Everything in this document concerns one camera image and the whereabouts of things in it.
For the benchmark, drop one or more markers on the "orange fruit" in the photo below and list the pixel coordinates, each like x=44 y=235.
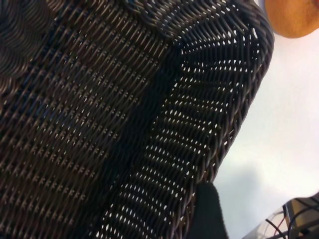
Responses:
x=294 y=17

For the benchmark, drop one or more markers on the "dark brown wicker basket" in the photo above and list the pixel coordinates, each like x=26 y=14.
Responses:
x=99 y=112

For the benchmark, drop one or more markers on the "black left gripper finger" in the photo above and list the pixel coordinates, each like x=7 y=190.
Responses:
x=209 y=214

